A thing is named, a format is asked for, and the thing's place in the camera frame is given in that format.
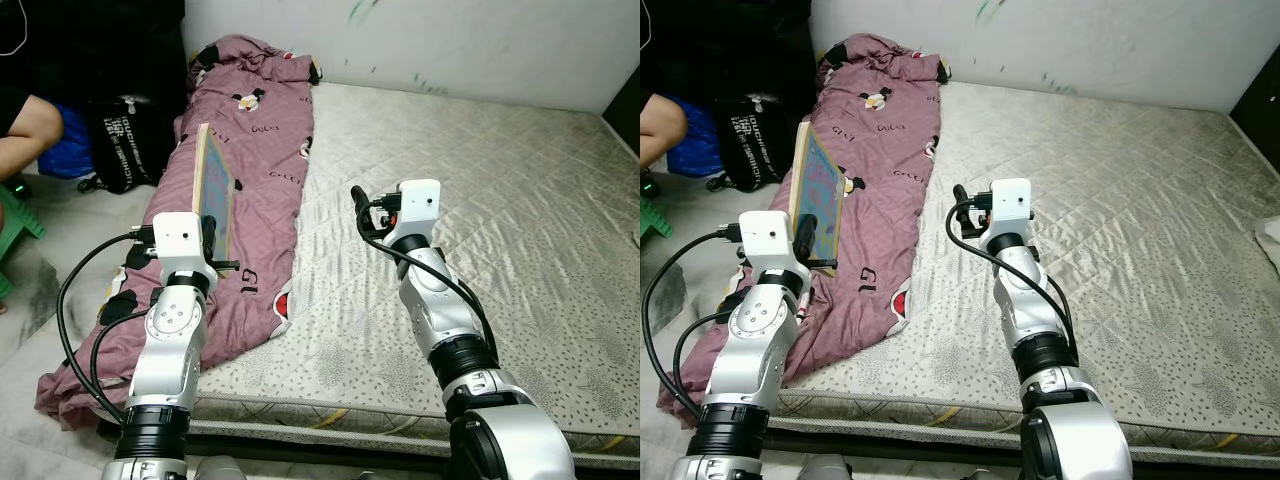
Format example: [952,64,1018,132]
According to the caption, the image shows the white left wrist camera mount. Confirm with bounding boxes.
[150,212,219,277]
[738,210,806,274]

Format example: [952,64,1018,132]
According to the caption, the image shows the green plastic stool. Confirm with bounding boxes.
[0,180,47,301]
[640,195,674,243]

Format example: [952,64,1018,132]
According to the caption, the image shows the black bag with white print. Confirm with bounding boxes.
[705,91,802,194]
[85,92,182,195]

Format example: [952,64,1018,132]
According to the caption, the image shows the grey robot leg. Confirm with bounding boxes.
[194,456,247,480]
[799,455,852,480]

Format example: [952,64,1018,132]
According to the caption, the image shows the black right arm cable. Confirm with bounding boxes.
[945,198,1083,367]
[355,203,501,367]

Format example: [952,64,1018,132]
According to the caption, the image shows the short black left arm cable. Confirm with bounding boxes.
[671,308,747,413]
[89,308,153,416]

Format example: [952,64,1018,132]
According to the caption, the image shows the colourful children's board book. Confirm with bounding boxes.
[192,123,239,263]
[788,120,849,263]

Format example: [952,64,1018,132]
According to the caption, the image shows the long black left arm cable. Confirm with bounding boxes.
[56,228,153,423]
[642,226,743,423]

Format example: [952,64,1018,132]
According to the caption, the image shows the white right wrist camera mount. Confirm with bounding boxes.
[978,178,1033,241]
[385,180,443,241]

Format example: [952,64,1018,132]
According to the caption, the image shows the purple printed blanket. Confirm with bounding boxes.
[655,33,951,421]
[35,33,323,431]

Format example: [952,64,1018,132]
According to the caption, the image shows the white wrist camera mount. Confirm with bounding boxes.
[385,180,443,241]
[738,210,806,274]
[150,212,219,277]
[978,178,1033,241]

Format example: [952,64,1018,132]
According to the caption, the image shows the white quilted mattress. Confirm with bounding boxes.
[185,80,641,469]
[775,80,1280,471]

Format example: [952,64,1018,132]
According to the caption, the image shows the blue plastic bag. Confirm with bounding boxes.
[665,97,723,180]
[38,100,97,182]

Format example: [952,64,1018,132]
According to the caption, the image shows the white pillow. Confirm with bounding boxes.
[1255,215,1280,273]

